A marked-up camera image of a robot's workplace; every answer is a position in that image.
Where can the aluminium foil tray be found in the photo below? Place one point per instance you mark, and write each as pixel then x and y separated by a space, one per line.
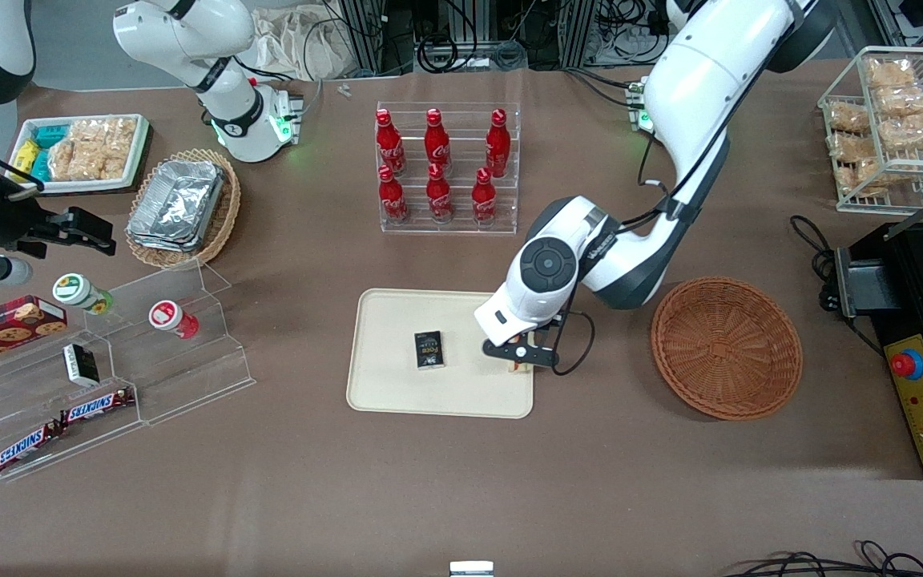
pixel 157 243
pixel 181 196

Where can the small black card box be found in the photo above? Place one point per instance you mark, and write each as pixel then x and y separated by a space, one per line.
pixel 429 350

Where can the white grey edge device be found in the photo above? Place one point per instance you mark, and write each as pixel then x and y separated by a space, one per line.
pixel 471 569

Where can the black and white small box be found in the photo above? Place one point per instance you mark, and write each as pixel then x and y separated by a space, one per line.
pixel 81 365

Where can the brown wicker basket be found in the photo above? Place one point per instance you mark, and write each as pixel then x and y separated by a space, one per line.
pixel 726 349

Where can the white cloth bag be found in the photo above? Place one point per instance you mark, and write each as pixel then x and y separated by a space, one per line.
pixel 301 40

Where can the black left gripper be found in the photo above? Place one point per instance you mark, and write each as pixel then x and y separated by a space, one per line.
pixel 554 323

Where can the clear acrylic stepped shelf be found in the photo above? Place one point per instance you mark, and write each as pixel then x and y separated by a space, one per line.
pixel 189 377

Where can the teal snack packet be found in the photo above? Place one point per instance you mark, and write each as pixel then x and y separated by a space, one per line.
pixel 50 135
pixel 40 167

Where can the green lid jar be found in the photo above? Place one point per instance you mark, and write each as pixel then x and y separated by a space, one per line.
pixel 77 290

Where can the yellow snack packet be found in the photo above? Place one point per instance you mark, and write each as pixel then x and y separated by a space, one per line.
pixel 25 156

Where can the bagged fried snack pack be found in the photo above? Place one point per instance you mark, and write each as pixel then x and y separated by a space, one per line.
pixel 890 74
pixel 848 118
pixel 850 147
pixel 858 176
pixel 914 131
pixel 902 100

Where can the light wicker basket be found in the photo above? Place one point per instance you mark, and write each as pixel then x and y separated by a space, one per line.
pixel 225 216

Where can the red cookie box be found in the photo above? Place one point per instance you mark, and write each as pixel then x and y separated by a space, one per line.
pixel 5 328

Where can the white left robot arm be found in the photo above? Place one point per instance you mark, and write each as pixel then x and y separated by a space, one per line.
pixel 702 80

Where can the triangular sandwich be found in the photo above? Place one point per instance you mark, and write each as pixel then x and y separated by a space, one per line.
pixel 518 351

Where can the aluminium frame equipment rack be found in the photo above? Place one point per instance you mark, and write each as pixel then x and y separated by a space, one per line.
pixel 477 24

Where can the small grey connector piece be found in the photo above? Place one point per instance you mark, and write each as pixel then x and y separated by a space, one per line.
pixel 344 90

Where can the black countertop appliance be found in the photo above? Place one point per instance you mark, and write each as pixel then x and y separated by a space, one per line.
pixel 910 264

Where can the beige plastic tray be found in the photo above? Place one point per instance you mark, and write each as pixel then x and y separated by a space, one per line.
pixel 397 320

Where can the red emergency stop button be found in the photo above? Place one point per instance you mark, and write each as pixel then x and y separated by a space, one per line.
pixel 907 365

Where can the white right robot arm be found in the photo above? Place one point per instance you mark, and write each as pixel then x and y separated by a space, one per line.
pixel 189 32

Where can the red cola bottle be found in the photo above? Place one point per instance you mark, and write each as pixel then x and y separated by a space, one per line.
pixel 392 199
pixel 439 197
pixel 437 143
pixel 388 144
pixel 497 144
pixel 483 200

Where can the red lid jar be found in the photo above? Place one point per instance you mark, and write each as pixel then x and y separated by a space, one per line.
pixel 169 316

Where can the white rectangular snack tray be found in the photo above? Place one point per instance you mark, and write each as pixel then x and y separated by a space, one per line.
pixel 137 164

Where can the clear acrylic bottle rack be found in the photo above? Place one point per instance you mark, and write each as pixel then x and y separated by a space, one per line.
pixel 461 216

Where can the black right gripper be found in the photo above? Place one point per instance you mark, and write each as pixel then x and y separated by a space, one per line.
pixel 19 225

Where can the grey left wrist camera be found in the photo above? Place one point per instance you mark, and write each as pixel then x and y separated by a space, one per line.
pixel 546 357

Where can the Snickers chocolate bar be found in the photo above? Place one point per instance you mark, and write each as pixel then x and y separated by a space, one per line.
pixel 25 447
pixel 97 406

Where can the clear rice cracker pack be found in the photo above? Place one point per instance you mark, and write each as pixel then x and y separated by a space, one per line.
pixel 85 164
pixel 105 132

